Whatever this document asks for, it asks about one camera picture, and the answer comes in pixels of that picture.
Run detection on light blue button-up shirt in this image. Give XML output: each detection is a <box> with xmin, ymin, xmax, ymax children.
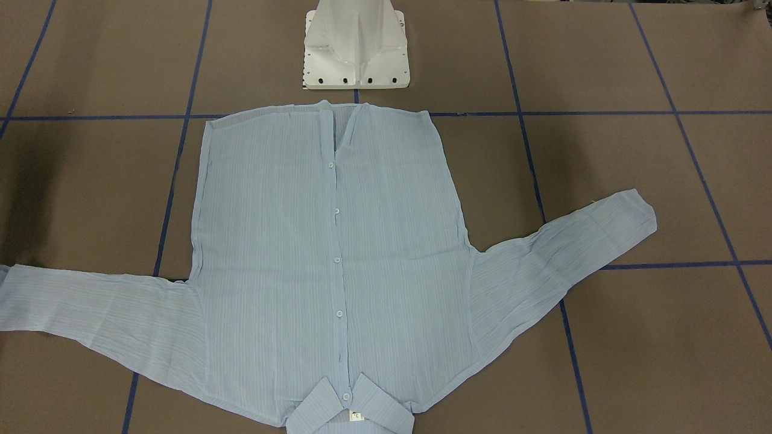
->
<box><xmin>1</xmin><ymin>101</ymin><xmax>658</xmax><ymax>433</ymax></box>

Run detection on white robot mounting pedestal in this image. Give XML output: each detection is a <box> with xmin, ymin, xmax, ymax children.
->
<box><xmin>302</xmin><ymin>1</ymin><xmax>411</xmax><ymax>90</ymax></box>

